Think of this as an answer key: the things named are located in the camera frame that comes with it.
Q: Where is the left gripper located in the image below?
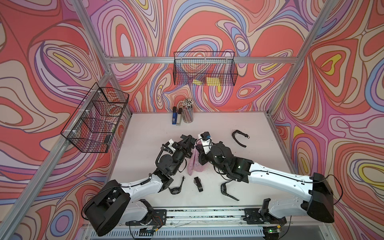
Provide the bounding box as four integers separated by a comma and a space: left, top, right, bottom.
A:
169, 136, 192, 178

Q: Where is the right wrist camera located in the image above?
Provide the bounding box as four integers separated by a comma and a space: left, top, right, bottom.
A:
199, 132, 213, 155

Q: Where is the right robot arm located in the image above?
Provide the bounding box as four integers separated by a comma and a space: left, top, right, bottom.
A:
197, 141, 336, 223

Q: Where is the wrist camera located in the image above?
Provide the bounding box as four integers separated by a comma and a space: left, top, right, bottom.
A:
164, 139, 176, 155
199, 132, 213, 155

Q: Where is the pencil cup with pencils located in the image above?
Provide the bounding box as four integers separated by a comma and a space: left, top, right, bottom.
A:
182, 99, 194, 124

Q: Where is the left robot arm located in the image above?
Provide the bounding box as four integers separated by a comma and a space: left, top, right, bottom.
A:
82, 135, 197, 237

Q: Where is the pink microfibre cloth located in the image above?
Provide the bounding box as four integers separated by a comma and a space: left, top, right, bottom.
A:
187, 144, 207, 176

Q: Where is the blue marker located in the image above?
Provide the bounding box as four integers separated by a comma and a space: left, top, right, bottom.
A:
172, 106, 178, 125

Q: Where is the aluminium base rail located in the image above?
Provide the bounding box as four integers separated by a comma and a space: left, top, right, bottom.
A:
80, 205, 319, 232

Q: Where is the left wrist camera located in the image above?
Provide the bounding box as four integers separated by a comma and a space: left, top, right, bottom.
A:
164, 139, 176, 155

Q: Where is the back wall wire basket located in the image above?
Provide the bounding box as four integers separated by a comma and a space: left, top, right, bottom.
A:
173, 50, 238, 87

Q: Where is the yellow sponge in basket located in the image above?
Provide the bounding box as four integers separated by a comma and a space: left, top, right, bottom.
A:
206, 77, 221, 87

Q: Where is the small yellow block in basket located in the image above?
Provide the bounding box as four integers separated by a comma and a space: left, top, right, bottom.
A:
192, 80, 203, 86

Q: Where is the left wall wire basket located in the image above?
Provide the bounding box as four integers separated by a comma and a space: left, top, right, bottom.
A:
61, 83, 129, 153

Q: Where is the wall wire basket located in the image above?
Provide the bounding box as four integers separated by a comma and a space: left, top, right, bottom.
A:
173, 50, 238, 87
61, 83, 129, 153

